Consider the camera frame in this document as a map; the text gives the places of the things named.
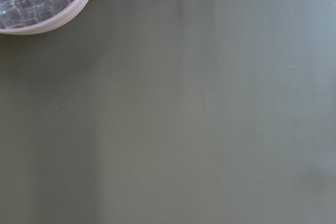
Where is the pink bowl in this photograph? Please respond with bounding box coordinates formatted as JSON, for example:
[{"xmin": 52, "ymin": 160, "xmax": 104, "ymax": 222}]
[{"xmin": 1, "ymin": 0, "xmax": 89, "ymax": 35}]

